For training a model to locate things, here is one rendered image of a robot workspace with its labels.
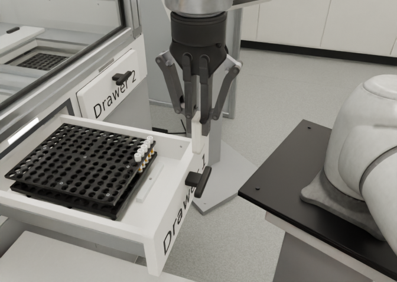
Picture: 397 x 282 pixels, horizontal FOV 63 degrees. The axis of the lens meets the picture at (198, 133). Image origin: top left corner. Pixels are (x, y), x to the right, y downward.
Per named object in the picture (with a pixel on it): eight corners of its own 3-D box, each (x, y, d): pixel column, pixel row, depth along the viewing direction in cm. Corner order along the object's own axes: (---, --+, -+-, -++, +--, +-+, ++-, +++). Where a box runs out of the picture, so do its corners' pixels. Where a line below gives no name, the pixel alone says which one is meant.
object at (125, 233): (198, 160, 72) (198, 138, 68) (151, 261, 52) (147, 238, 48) (46, 129, 81) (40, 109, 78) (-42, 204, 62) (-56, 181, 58)
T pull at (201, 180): (211, 171, 60) (212, 165, 59) (199, 200, 54) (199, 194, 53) (193, 167, 61) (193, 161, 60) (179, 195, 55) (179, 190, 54)
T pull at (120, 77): (132, 74, 92) (132, 70, 91) (119, 87, 86) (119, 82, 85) (121, 73, 92) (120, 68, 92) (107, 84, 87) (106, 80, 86)
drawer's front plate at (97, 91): (140, 81, 105) (136, 49, 99) (91, 131, 83) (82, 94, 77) (135, 80, 106) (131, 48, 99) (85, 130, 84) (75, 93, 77)
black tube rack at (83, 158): (158, 164, 70) (155, 141, 67) (119, 227, 57) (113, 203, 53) (70, 145, 76) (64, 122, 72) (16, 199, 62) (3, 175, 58)
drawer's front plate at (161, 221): (208, 162, 74) (209, 122, 67) (158, 278, 51) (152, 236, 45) (201, 161, 74) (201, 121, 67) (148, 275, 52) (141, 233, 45)
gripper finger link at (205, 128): (204, 105, 52) (222, 107, 51) (203, 130, 55) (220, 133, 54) (201, 110, 51) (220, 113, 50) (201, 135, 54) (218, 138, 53)
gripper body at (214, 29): (236, 3, 44) (231, 66, 50) (178, -1, 46) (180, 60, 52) (223, 20, 39) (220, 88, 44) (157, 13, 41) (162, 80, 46)
